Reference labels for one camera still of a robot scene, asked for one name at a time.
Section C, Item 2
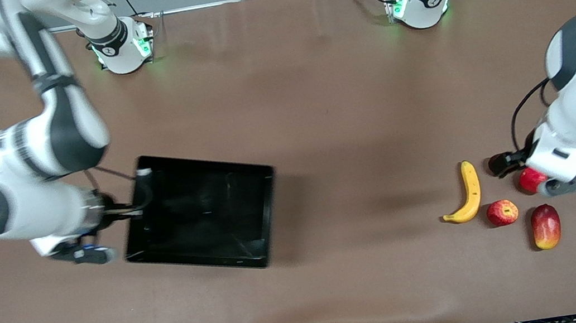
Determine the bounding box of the table cover sheet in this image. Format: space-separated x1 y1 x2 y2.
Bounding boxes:
0 0 576 323

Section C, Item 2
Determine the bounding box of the dark purple mangosteen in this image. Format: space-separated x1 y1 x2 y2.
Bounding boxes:
486 152 516 179

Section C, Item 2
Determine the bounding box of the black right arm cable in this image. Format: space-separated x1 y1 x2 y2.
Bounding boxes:
81 160 138 193

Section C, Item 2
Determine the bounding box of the red yellow mango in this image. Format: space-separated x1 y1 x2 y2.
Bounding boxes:
528 202 565 252

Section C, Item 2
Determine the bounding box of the black rectangular plastic tray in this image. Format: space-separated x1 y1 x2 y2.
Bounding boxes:
112 138 288 287

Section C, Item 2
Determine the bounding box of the round red peach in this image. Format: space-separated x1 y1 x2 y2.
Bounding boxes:
517 165 551 196

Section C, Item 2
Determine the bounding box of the red yellow striped apple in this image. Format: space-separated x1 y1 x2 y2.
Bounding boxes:
484 197 522 229

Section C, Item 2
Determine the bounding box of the yellow banana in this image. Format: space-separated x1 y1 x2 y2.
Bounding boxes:
435 159 486 226

